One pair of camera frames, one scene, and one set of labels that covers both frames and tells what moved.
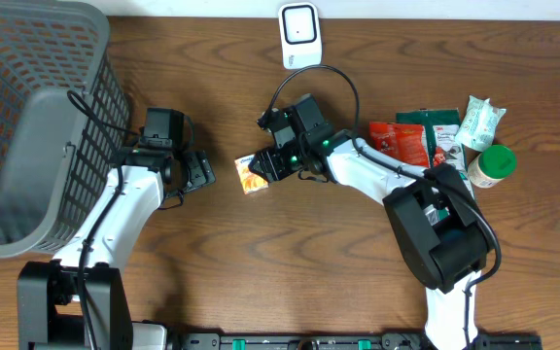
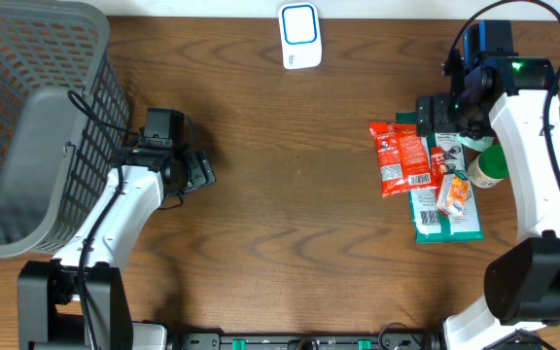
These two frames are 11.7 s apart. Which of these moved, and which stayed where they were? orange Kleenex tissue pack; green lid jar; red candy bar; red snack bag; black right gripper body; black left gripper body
Moved: orange Kleenex tissue pack; black right gripper body
Stayed: red snack bag; green lid jar; red candy bar; black left gripper body
